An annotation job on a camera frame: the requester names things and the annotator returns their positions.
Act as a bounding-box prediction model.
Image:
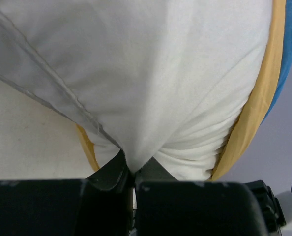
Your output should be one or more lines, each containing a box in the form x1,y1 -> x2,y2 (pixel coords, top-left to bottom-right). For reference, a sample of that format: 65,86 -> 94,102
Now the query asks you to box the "white pillow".
0,0 -> 273,181

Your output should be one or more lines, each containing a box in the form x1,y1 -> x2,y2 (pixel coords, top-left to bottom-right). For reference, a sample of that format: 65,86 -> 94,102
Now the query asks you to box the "blue Pikachu pillowcase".
69,0 -> 292,181

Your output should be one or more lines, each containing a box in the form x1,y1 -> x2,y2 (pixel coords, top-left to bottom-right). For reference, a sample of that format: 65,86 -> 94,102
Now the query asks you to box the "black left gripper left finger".
87,150 -> 131,192

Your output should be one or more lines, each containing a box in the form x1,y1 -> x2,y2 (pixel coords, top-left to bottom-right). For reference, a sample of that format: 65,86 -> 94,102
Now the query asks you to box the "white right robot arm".
245,180 -> 292,236

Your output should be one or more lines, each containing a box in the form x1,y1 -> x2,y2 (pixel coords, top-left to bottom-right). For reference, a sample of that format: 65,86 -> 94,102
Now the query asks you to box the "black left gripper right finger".
135,157 -> 177,183

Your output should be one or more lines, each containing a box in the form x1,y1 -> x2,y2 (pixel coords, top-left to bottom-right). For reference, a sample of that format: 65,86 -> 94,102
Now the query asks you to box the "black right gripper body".
246,180 -> 286,233

